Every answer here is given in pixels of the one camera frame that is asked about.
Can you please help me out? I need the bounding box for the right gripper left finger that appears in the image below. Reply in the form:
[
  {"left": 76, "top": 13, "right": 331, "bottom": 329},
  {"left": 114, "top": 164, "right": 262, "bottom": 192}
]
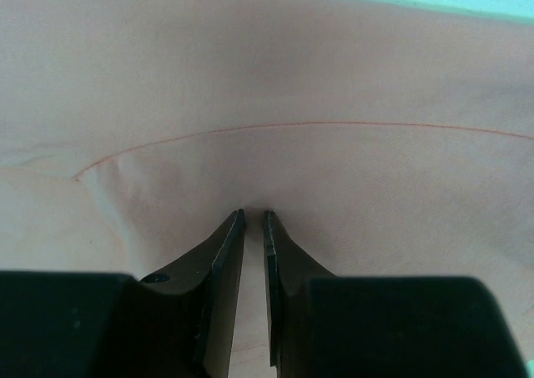
[{"left": 140, "top": 209, "right": 246, "bottom": 377}]

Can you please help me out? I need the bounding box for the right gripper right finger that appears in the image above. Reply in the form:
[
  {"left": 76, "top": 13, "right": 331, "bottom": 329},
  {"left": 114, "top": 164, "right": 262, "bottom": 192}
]
[{"left": 263, "top": 210, "right": 335, "bottom": 377}]

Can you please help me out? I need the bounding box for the salmon pink t shirt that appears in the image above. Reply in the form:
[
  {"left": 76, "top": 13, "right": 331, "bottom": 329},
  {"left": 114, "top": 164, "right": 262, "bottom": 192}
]
[{"left": 1, "top": 0, "right": 533, "bottom": 377}]

